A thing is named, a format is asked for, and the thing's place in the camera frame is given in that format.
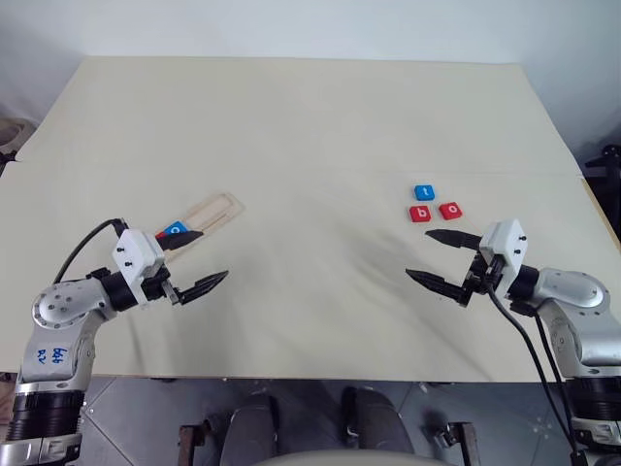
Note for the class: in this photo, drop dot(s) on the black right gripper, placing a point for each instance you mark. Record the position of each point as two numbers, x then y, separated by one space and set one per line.
478 281

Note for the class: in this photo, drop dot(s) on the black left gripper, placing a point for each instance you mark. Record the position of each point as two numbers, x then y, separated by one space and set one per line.
156 287

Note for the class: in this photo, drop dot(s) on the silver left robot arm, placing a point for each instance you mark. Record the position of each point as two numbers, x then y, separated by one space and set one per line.
55 335

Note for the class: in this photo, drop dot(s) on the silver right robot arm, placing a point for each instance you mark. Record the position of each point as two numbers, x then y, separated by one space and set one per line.
577 310

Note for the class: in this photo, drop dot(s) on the red letter tile o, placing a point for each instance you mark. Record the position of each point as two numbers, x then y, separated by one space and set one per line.
451 210

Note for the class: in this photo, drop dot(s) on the red letter tile b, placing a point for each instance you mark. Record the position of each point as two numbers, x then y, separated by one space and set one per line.
420 213

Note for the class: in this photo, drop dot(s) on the wooden letter tray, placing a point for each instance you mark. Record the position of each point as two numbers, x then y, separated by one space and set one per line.
216 211

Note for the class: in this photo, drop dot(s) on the blue letter tile t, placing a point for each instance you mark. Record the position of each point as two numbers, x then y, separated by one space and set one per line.
425 192

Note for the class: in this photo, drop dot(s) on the dark rounded shape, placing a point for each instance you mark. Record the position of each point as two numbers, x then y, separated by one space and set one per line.
252 427
376 420

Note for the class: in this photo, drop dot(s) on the black equipment stand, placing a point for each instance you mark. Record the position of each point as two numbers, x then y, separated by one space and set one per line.
606 170

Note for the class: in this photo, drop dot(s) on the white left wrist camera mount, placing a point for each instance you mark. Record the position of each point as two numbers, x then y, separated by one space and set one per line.
138 252

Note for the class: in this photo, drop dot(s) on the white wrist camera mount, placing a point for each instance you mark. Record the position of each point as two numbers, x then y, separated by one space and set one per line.
507 245
138 252

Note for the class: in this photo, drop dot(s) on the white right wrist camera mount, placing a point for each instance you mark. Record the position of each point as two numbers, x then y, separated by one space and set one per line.
507 245

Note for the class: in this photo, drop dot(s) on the brown metal table bracket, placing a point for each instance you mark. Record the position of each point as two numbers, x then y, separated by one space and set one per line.
456 442
191 444

